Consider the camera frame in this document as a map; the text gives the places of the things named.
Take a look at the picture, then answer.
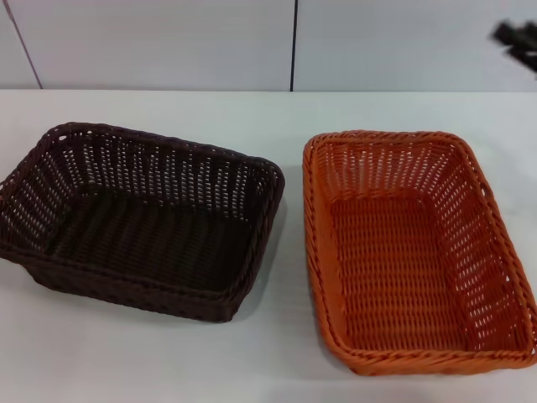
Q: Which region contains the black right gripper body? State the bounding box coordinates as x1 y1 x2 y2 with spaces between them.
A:
505 23 537 81

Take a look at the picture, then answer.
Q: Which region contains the orange woven basket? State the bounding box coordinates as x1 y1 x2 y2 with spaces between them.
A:
301 130 537 377

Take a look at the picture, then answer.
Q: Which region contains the dark brown woven basket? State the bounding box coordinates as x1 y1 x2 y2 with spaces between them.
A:
0 121 287 323

